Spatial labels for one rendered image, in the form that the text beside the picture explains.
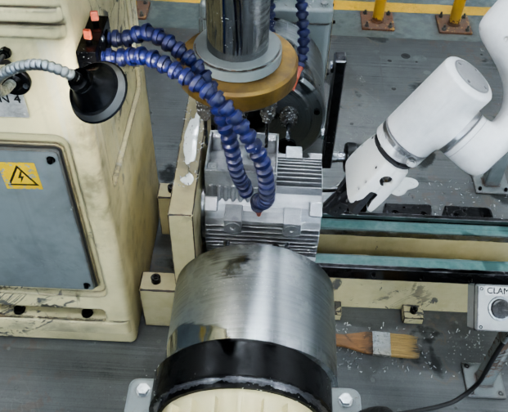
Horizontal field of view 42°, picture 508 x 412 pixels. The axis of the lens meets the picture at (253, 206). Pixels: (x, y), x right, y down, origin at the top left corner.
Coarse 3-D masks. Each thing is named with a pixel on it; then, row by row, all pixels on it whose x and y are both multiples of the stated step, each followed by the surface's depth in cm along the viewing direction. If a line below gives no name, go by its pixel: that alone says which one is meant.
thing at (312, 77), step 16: (288, 32) 134; (304, 64) 130; (320, 64) 137; (304, 80) 127; (320, 80) 133; (288, 96) 129; (304, 96) 129; (320, 96) 129; (256, 112) 132; (288, 112) 129; (304, 112) 131; (320, 112) 132; (256, 128) 135; (272, 128) 135; (288, 128) 128; (304, 128) 134; (320, 128) 135; (288, 144) 137; (304, 144) 138
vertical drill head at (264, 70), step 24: (216, 0) 87; (240, 0) 86; (264, 0) 88; (216, 24) 90; (240, 24) 88; (264, 24) 91; (192, 48) 99; (216, 48) 93; (240, 48) 91; (264, 48) 94; (288, 48) 99; (216, 72) 93; (240, 72) 92; (264, 72) 93; (288, 72) 95; (192, 96) 95; (240, 96) 92; (264, 96) 93; (264, 120) 101
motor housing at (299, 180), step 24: (288, 168) 114; (312, 168) 115; (288, 192) 113; (312, 192) 113; (216, 216) 114; (264, 216) 113; (216, 240) 115; (240, 240) 115; (264, 240) 114; (288, 240) 114; (312, 240) 114
